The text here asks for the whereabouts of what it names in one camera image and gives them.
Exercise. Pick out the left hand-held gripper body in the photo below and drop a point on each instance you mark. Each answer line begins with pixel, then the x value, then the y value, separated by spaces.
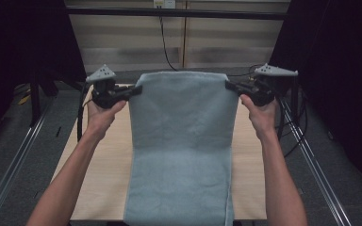
pixel 105 94

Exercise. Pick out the dark curtain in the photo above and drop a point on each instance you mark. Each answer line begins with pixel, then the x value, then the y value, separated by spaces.
pixel 339 78
pixel 19 47

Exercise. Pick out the light blue towel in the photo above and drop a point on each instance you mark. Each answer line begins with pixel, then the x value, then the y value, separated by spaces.
pixel 182 141

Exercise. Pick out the white wall outlet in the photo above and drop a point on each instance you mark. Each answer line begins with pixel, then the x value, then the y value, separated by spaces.
pixel 164 3

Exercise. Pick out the black stand leg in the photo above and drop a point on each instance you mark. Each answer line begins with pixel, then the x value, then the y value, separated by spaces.
pixel 35 103
pixel 294 100

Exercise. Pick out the person's left hand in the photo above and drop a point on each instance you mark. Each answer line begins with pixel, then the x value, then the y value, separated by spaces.
pixel 102 121

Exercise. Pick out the metal floor rail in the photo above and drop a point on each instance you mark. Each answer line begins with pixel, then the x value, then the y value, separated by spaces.
pixel 12 166
pixel 317 169

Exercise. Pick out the yellow floor item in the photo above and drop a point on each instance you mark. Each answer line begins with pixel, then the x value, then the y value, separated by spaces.
pixel 24 100

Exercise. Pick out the person's right hand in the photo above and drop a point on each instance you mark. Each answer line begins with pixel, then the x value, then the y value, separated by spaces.
pixel 262 119

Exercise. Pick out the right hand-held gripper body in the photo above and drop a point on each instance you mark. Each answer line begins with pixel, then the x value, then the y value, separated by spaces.
pixel 265 88

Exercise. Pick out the black horizontal frame bar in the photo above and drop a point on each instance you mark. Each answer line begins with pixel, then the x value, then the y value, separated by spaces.
pixel 176 13

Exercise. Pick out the small black floor strip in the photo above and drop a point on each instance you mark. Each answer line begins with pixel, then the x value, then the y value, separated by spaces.
pixel 58 132

